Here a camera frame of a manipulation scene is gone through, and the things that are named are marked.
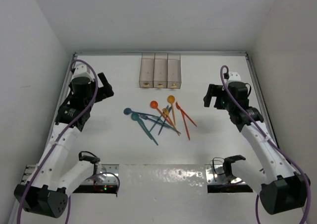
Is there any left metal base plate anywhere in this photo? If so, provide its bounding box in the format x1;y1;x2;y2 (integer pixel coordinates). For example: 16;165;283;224
23;163;120;187

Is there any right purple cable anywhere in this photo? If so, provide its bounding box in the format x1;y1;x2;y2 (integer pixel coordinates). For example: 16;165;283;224
220;65;312;224

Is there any dark blue spoon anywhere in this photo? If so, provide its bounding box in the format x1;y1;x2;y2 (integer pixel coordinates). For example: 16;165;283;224
123;108;158;118

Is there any yellow-orange spoon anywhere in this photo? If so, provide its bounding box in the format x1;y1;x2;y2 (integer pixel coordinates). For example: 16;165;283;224
167;95;176;125

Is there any left clear container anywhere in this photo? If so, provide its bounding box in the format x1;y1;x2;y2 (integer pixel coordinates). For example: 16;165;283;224
139;53;155;88

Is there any red-orange fork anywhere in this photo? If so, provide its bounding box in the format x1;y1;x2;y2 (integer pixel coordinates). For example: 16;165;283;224
175;102;197;126

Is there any blue fork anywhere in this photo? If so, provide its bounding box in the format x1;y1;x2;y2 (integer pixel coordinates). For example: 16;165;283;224
140;115;173;129

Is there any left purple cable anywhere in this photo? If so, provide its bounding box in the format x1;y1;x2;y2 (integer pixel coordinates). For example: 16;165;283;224
16;59;99;224

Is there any clear container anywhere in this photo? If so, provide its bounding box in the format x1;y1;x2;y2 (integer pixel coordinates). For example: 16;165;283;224
167;54;182;89
139;53;155;88
153;53;168;89

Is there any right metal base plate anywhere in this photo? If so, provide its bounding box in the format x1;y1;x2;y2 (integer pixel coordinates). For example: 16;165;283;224
205;164;246;186

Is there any red-orange knife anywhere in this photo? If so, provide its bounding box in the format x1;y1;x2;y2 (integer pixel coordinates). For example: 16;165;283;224
182;115;190;140

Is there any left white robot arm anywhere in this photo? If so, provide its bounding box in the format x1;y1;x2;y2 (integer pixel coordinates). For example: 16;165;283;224
14;73;114;223

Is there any teal fork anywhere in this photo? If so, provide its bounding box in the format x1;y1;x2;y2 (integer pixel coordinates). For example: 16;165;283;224
139;119;159;146

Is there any purple cable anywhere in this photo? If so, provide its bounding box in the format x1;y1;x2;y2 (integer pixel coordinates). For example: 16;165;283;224
220;65;312;224
16;59;99;224

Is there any red-orange spoon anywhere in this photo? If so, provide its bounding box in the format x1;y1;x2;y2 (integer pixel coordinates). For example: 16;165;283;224
150;101;171;124

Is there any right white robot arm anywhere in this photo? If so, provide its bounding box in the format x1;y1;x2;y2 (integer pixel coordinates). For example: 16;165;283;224
204;81;310;215

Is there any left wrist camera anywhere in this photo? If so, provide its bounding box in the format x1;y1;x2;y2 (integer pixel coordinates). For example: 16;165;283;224
71;63;95;81

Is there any middle clear container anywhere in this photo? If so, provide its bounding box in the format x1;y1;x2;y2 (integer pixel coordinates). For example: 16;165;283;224
153;53;168;89

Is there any right clear container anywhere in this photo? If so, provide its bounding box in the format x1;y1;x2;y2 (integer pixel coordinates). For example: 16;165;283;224
167;54;182;89

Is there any teal spoon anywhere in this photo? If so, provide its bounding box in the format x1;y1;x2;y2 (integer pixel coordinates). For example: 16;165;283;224
131;113;150;138

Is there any metal base plate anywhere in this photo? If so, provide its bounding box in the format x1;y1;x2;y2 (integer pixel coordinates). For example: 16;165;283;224
205;164;246;186
23;163;120;187

